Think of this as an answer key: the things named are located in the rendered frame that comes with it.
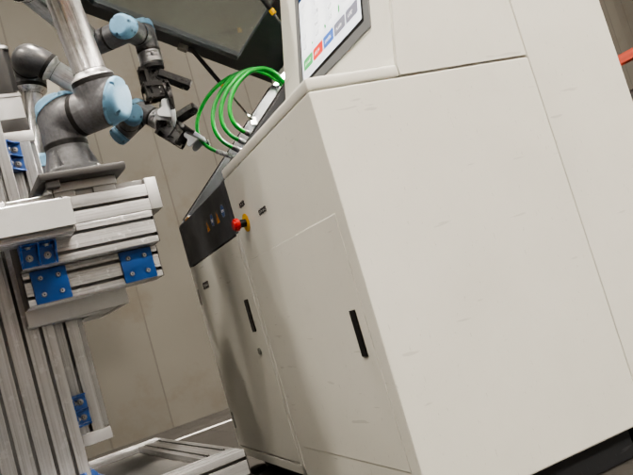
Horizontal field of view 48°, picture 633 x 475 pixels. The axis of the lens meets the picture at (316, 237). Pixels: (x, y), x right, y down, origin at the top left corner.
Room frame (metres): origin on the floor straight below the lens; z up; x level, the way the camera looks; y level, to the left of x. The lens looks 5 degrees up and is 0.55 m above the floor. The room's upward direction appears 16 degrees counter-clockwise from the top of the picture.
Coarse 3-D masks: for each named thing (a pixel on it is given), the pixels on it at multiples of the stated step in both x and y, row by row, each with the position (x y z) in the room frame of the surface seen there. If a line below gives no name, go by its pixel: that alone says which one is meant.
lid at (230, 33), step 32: (96, 0) 2.58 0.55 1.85; (128, 0) 2.54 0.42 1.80; (160, 0) 2.50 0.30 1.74; (192, 0) 2.46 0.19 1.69; (224, 0) 2.42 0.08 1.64; (256, 0) 2.39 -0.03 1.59; (160, 32) 2.69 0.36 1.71; (192, 32) 2.68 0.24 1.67; (224, 32) 2.63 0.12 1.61; (256, 32) 2.56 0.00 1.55; (224, 64) 2.84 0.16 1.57; (256, 64) 2.79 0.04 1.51
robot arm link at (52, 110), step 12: (48, 96) 1.84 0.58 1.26; (60, 96) 1.85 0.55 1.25; (36, 108) 1.85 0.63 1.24; (48, 108) 1.84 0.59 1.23; (60, 108) 1.83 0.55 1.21; (36, 120) 1.87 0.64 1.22; (48, 120) 1.84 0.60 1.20; (60, 120) 1.83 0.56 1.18; (72, 120) 1.83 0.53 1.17; (48, 132) 1.84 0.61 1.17; (60, 132) 1.84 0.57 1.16; (72, 132) 1.85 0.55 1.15; (84, 132) 1.86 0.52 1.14
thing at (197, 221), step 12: (216, 192) 2.14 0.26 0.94; (204, 204) 2.28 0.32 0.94; (216, 204) 2.17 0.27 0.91; (192, 216) 2.46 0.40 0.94; (204, 216) 2.32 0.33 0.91; (228, 216) 2.09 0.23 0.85; (192, 228) 2.50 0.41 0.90; (204, 228) 2.36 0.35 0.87; (216, 228) 2.24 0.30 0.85; (228, 228) 2.12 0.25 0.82; (192, 240) 2.55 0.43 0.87; (204, 240) 2.40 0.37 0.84; (216, 240) 2.27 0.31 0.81; (228, 240) 2.17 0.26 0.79; (192, 252) 2.59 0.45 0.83; (204, 252) 2.43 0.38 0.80; (192, 264) 2.63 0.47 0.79
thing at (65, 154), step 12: (48, 144) 1.85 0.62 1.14; (60, 144) 1.84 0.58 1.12; (72, 144) 1.85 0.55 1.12; (84, 144) 1.87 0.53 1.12; (48, 156) 1.85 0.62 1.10; (60, 156) 1.83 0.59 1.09; (72, 156) 1.83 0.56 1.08; (84, 156) 1.85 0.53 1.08; (48, 168) 1.84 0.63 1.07; (60, 168) 1.82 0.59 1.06; (72, 168) 1.82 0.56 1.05
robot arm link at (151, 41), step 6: (138, 18) 2.20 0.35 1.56; (144, 18) 2.21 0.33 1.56; (144, 24) 2.20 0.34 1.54; (150, 24) 2.22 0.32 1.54; (150, 30) 2.20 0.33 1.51; (150, 36) 2.20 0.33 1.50; (144, 42) 2.19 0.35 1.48; (150, 42) 2.20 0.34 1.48; (156, 42) 2.22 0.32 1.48; (138, 48) 2.21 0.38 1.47; (144, 48) 2.20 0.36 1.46; (150, 48) 2.22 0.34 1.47; (156, 48) 2.24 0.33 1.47
